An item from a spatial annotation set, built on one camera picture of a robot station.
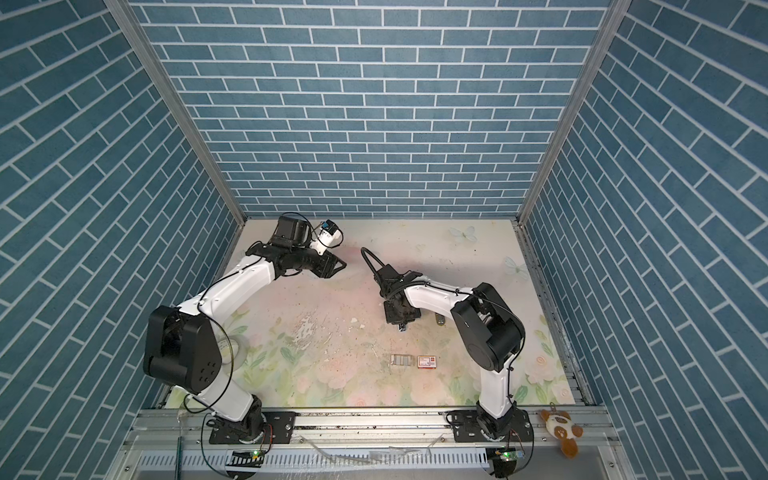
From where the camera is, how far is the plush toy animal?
0.71 meters

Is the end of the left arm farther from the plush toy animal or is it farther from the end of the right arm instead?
the plush toy animal

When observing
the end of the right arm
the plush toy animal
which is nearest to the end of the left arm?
the end of the right arm
